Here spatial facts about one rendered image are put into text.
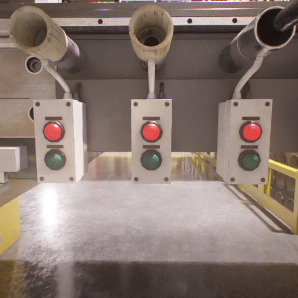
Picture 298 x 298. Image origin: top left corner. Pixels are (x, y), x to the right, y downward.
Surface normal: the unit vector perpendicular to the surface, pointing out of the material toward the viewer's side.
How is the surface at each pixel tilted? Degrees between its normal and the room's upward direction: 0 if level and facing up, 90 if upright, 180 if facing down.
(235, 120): 90
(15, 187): 90
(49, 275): 0
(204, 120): 90
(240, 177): 90
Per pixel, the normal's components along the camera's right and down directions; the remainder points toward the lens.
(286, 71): -0.02, 0.13
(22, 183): 1.00, 0.00
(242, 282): 0.00, -0.99
